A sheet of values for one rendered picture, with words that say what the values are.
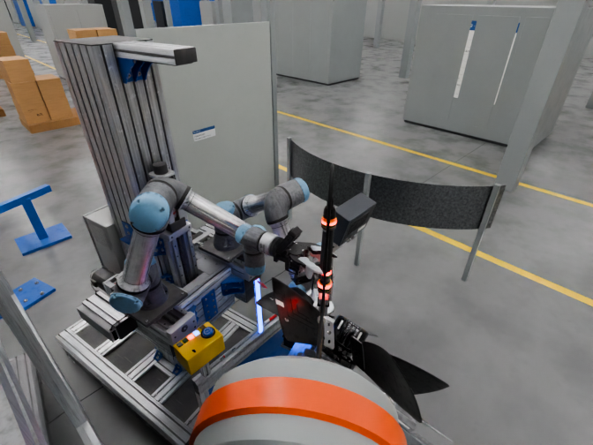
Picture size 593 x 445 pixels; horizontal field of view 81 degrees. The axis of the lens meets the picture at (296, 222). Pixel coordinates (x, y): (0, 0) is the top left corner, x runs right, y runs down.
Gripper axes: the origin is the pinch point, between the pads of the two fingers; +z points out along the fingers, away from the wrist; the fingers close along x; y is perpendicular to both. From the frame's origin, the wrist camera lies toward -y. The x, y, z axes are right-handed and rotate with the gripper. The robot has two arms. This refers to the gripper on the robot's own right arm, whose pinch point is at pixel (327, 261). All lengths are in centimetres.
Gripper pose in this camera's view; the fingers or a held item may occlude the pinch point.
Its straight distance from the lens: 108.8
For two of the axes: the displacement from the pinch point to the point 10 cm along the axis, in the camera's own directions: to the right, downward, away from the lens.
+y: 0.0, 8.4, 5.5
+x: -5.4, 4.6, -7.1
